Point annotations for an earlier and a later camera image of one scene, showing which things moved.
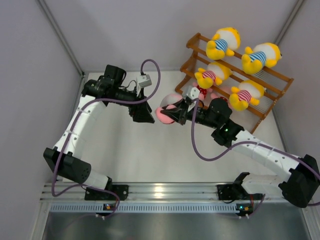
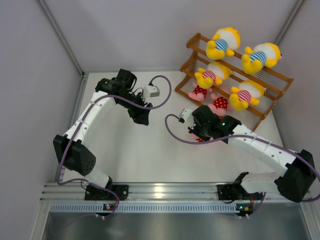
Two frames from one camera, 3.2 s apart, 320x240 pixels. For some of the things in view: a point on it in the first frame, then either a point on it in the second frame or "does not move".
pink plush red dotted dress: [203, 91] does not move
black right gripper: [181, 112] to [195, 132]
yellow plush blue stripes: [226, 40] does not move
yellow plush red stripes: [215, 73] does not move
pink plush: [168, 99] to [196, 137]
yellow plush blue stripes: [265, 55] does not move
